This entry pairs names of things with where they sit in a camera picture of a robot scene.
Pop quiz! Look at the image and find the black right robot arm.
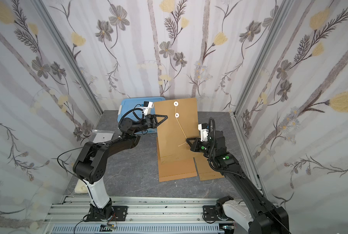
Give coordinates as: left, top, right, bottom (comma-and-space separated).
186, 118, 290, 234

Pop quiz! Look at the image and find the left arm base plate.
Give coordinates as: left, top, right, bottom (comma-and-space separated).
85, 205, 128, 222

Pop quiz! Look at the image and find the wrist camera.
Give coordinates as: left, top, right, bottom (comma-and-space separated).
140, 101, 154, 116
198, 123, 209, 142

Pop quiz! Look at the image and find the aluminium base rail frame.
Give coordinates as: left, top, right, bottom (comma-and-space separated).
42, 196, 249, 234

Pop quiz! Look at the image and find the white slotted cable duct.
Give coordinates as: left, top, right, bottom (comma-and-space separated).
49, 223, 225, 234

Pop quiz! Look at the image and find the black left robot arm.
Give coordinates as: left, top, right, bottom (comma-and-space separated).
63, 108, 168, 222

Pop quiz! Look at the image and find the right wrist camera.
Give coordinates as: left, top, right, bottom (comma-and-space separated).
198, 123, 209, 142

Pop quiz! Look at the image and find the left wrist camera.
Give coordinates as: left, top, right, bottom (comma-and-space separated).
140, 101, 154, 116

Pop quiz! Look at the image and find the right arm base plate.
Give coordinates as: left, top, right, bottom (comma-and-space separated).
202, 205, 220, 223

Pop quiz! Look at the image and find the white string of bag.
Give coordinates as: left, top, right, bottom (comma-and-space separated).
173, 101, 189, 147

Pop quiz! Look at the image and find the bag of white material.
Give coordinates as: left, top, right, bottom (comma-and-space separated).
74, 179, 88, 194

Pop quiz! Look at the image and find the kraft file bag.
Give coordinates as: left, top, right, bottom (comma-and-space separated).
156, 138, 197, 182
194, 153, 223, 181
154, 98, 199, 164

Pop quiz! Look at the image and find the clear plastic zip bag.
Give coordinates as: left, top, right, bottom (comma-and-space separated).
91, 130, 114, 143

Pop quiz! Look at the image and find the blue lid storage box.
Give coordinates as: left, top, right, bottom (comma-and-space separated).
117, 97, 165, 122

